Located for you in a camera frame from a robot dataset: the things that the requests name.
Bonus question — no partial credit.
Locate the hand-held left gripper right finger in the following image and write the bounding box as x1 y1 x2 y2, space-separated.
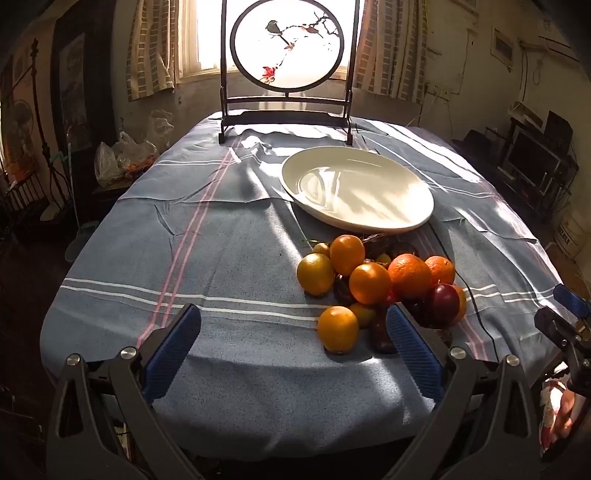
383 304 542 480

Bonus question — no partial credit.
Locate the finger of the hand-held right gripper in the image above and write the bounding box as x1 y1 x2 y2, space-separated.
553 283 591 325
534 306 591 370

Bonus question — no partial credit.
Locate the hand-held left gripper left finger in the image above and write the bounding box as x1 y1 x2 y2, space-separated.
46 302 204 480

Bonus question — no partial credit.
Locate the red plum with yellow patch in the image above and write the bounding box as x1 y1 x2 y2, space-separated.
425 284 462 328

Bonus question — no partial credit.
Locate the rough skinned mandarin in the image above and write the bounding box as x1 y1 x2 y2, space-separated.
425 255 456 286
388 254 433 301
451 284 468 324

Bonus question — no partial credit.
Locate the smooth orange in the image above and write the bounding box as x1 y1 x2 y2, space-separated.
317 306 360 354
349 262 392 305
329 234 366 276

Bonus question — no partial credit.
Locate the small dark purple plum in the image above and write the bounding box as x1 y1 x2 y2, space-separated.
333 274 356 305

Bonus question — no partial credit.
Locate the greenish yellow orange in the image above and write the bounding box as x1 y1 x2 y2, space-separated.
296 253 336 296

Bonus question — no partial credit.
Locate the white oval plate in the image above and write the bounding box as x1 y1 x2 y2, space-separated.
279 146 435 234

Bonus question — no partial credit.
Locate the white plastic bucket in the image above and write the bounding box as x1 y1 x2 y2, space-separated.
551 202 588 260

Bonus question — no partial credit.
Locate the blue striped tablecloth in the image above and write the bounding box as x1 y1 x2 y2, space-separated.
39 111 578 457

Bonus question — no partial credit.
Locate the flat screen monitor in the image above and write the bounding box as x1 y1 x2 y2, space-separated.
502 126 563 191

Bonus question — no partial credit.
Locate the black speaker box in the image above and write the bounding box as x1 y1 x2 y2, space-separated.
544 110 574 154

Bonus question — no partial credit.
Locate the clear plastic bag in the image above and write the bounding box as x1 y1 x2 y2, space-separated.
93 131 158 186

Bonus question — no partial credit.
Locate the standing fan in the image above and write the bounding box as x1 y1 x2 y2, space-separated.
4 98 37 155

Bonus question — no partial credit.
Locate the brick pattern curtain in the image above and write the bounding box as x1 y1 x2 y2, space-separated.
355 0 429 106
126 0 180 102

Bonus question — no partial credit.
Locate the round painted screen on stand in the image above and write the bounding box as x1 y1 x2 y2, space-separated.
217 0 362 146

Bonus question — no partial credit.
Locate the white wall air conditioner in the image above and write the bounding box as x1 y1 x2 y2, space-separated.
521 38 583 63

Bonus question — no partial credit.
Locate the white wall electrical box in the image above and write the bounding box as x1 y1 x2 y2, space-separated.
491 28 514 66

